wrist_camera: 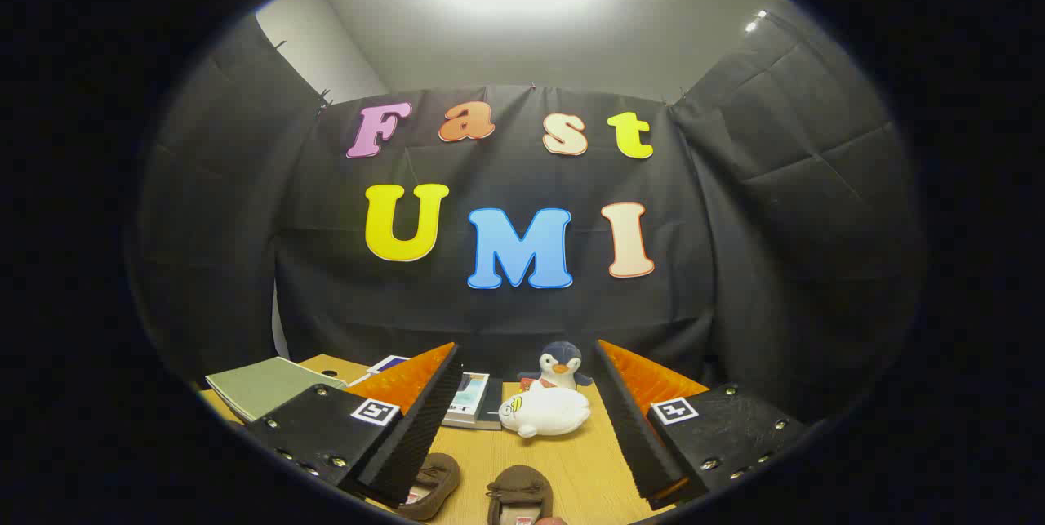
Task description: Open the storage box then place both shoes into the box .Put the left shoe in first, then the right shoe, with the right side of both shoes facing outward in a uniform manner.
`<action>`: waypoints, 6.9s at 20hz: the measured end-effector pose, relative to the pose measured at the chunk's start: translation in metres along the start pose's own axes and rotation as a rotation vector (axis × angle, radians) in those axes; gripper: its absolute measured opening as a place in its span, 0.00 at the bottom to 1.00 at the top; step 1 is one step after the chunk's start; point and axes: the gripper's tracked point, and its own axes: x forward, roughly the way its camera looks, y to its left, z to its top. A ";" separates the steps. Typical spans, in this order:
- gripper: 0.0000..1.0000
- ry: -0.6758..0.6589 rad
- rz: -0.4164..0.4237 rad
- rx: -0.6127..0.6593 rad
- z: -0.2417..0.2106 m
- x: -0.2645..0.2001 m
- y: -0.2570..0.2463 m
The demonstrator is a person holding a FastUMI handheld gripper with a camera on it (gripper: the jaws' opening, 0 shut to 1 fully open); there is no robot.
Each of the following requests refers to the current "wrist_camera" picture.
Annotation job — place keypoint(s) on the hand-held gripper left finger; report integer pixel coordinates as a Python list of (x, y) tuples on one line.
[(424, 427)]

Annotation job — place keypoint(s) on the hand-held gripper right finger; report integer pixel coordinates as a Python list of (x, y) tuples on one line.
[(633, 435)]

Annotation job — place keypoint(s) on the brown fuzzy shoe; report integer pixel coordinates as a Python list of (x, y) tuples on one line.
[(520, 488), (431, 482)]

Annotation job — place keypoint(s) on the green fabric storage box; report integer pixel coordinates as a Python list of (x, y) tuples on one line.
[(261, 386)]

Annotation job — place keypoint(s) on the light blue cover book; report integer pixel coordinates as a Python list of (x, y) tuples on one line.
[(469, 394)]

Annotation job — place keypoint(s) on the black cover book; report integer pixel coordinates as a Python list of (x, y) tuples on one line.
[(494, 404)]

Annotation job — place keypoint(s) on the dark blue cover book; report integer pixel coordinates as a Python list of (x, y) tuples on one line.
[(388, 363)]

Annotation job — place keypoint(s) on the white round plush toy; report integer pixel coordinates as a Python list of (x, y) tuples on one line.
[(547, 411)]

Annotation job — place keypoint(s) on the penguin plush toy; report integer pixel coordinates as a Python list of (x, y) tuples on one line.
[(562, 362)]

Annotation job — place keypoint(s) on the black backdrop cloth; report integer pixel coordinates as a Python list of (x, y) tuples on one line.
[(506, 321)]

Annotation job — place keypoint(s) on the small ceiling spotlight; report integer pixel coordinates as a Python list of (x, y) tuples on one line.
[(755, 20)]

